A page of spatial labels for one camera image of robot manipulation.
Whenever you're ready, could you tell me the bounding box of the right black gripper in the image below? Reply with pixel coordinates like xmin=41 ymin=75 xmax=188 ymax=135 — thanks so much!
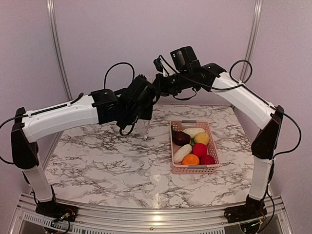
xmin=153 ymin=69 xmax=192 ymax=97

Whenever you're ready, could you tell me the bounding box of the clear zip top bag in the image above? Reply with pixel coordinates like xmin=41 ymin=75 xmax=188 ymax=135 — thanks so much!
xmin=136 ymin=119 xmax=151 ymax=140

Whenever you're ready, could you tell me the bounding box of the dark maroon toy food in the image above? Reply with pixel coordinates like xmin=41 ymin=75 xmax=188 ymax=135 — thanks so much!
xmin=173 ymin=132 xmax=191 ymax=146

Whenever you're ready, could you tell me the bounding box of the pink plastic basket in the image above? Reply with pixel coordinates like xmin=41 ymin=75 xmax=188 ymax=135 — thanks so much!
xmin=170 ymin=120 xmax=219 ymax=174

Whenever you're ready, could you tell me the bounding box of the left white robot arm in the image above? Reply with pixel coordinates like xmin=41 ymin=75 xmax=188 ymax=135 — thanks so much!
xmin=11 ymin=77 xmax=160 ymax=217

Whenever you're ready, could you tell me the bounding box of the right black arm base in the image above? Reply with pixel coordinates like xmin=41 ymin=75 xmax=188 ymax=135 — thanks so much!
xmin=224 ymin=204 xmax=267 ymax=223

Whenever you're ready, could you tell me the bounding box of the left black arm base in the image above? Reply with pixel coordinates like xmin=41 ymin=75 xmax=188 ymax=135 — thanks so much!
xmin=36 ymin=202 xmax=78 ymax=222

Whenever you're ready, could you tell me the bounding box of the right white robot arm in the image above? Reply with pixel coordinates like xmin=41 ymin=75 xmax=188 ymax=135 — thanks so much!
xmin=154 ymin=59 xmax=284 ymax=218

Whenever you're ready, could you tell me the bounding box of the white long toy vegetable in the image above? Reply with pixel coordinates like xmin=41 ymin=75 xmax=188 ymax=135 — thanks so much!
xmin=183 ymin=128 xmax=206 ymax=138

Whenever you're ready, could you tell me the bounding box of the yellow toy fruit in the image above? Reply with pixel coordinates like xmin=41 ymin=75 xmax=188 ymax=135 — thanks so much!
xmin=194 ymin=132 xmax=210 ymax=145

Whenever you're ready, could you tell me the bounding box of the white toy bun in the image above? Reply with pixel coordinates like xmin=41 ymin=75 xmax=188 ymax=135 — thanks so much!
xmin=174 ymin=144 xmax=193 ymax=163

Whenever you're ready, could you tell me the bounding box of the bright red toy fruit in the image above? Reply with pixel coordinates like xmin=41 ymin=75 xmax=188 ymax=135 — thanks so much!
xmin=193 ymin=143 xmax=208 ymax=158

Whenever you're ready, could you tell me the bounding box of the orange toy fruit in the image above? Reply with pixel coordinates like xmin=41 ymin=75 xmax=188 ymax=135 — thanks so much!
xmin=182 ymin=154 xmax=200 ymax=165

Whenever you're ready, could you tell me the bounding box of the dark red toy fruit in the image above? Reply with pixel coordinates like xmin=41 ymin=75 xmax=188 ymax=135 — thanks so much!
xmin=200 ymin=155 xmax=215 ymax=165

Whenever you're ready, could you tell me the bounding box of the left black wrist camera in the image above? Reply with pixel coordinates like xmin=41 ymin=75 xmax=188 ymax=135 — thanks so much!
xmin=126 ymin=75 xmax=155 ymax=103

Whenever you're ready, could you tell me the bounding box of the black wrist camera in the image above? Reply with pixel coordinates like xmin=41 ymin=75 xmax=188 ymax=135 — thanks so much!
xmin=170 ymin=46 xmax=201 ymax=72
xmin=126 ymin=75 xmax=155 ymax=103

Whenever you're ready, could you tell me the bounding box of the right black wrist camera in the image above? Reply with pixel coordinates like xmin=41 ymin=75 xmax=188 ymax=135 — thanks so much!
xmin=170 ymin=46 xmax=201 ymax=72

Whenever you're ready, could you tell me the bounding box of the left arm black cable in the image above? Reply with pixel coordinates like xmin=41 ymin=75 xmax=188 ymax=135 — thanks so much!
xmin=0 ymin=62 xmax=136 ymax=165

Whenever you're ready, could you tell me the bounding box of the right aluminium frame post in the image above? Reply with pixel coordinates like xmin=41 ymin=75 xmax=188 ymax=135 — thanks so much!
xmin=243 ymin=0 xmax=263 ymax=61

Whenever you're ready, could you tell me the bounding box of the aluminium frame post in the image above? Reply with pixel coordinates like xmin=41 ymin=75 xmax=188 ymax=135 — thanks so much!
xmin=243 ymin=0 xmax=263 ymax=61
xmin=46 ymin=0 xmax=73 ymax=100

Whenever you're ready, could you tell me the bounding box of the front aluminium frame rail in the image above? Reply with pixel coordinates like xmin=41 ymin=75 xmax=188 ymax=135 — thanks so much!
xmin=9 ymin=192 xmax=293 ymax=234

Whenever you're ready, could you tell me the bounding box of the left aluminium frame post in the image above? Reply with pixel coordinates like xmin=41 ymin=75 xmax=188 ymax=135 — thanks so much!
xmin=46 ymin=0 xmax=73 ymax=100

